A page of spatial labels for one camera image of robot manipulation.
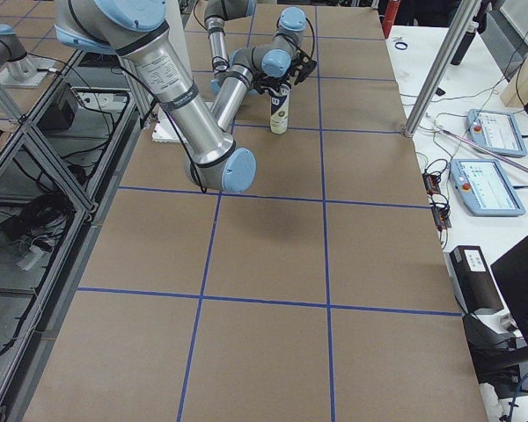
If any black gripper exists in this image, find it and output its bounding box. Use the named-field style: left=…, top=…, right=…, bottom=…
left=247, top=75, right=273, bottom=95
left=281, top=49, right=316, bottom=95

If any white blue tennis ball can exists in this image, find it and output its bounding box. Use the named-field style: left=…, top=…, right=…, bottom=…
left=269, top=86, right=290, bottom=135

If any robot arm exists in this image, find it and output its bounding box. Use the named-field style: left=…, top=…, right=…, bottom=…
left=203, top=1, right=274, bottom=98
left=55, top=1, right=317, bottom=193

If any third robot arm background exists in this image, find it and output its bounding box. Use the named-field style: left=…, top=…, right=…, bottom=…
left=0, top=24, right=38, bottom=87

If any red cylinder background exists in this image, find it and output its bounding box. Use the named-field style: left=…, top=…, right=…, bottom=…
left=382, top=0, right=400, bottom=40

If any black bottle on table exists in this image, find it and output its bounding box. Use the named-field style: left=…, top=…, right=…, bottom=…
left=451, top=21, right=479, bottom=66

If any small electronics board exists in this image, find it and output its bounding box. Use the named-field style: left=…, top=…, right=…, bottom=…
left=422, top=171, right=451, bottom=232

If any upper teach pendant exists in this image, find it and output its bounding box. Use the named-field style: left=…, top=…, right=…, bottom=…
left=466, top=109, right=527, bottom=158

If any teach pendant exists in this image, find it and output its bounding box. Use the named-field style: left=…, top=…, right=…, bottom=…
left=450, top=159, right=525, bottom=217
left=466, top=109, right=527, bottom=158

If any lower teach pendant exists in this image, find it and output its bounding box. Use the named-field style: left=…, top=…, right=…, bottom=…
left=450, top=159, right=525, bottom=217

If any black box with label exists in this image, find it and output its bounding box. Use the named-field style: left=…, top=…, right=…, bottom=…
left=449, top=245, right=504, bottom=315

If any black monitor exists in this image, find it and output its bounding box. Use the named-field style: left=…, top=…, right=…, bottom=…
left=491, top=235, right=528, bottom=341

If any black monitor stand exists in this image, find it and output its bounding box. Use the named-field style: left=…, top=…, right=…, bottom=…
left=462, top=314, right=528, bottom=399

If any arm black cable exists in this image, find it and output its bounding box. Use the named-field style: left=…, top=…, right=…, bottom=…
left=290, top=16, right=317, bottom=62
left=210, top=52, right=232, bottom=74

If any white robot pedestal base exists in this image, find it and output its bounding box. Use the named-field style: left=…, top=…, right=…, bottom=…
left=137, top=1, right=223, bottom=155

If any aluminium frame post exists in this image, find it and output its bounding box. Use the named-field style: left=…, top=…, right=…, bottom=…
left=403, top=0, right=480, bottom=138

